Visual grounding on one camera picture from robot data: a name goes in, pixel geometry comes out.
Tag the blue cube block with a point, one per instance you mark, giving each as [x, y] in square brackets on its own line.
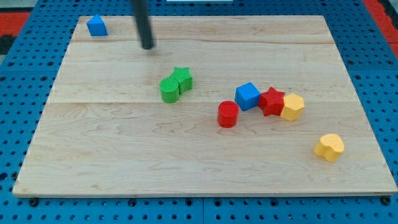
[247, 96]

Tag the blue triangle block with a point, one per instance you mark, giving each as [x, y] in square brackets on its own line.
[96, 26]

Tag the red cylinder block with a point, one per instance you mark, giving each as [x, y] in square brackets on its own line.
[228, 112]

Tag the green star block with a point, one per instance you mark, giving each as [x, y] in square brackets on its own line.
[184, 78]

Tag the green cylinder block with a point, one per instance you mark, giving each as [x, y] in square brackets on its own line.
[169, 90]

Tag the red star block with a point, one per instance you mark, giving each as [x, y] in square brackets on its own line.
[271, 102]

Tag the yellow hexagon block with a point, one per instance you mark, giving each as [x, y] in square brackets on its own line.
[293, 107]

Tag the wooden board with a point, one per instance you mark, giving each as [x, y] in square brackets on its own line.
[106, 133]

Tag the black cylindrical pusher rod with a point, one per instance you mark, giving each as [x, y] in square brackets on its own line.
[140, 11]

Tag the yellow heart block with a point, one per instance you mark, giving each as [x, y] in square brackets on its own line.
[330, 147]

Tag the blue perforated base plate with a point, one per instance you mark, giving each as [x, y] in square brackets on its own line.
[30, 67]

